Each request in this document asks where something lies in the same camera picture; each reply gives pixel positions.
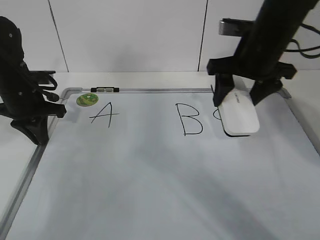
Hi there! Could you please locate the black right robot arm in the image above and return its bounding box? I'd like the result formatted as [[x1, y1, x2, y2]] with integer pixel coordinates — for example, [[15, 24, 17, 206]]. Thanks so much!
[[206, 0, 318, 107]]

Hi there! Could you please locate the white board eraser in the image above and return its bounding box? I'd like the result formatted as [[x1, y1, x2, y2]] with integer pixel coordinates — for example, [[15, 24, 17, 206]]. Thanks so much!
[[217, 76, 260, 137]]

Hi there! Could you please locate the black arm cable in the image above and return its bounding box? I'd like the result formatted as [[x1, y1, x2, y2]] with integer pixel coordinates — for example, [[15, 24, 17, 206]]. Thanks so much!
[[283, 22, 320, 60], [34, 73, 61, 102]]

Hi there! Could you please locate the black and grey board clip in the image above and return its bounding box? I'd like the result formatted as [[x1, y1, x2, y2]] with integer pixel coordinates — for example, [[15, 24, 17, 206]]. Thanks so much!
[[90, 87, 120, 93]]

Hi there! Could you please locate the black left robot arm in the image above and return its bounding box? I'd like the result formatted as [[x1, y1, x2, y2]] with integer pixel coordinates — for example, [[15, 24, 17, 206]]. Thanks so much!
[[0, 16, 67, 145]]

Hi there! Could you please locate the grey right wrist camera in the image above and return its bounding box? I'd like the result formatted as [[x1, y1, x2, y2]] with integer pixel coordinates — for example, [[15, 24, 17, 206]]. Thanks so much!
[[218, 18, 255, 37]]

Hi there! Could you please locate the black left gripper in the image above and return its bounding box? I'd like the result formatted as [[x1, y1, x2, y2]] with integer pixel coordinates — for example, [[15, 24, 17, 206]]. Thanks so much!
[[0, 71, 67, 145]]

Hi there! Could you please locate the white board with grey frame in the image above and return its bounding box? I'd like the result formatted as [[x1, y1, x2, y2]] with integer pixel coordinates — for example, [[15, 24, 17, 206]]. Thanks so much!
[[0, 88, 320, 240]]

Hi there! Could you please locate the round green magnet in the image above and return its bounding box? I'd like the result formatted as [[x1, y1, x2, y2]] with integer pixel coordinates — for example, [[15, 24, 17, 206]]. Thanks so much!
[[76, 92, 99, 107]]

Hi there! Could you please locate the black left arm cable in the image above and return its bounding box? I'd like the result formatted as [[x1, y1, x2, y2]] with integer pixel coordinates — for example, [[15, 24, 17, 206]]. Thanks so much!
[[34, 73, 61, 102]]

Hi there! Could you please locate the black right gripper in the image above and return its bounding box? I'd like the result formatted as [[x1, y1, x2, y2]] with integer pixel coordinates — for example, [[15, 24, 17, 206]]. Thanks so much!
[[207, 53, 297, 107]]

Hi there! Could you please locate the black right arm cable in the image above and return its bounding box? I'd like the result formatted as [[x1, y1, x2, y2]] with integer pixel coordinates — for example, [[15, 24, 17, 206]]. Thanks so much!
[[283, 22, 320, 60]]

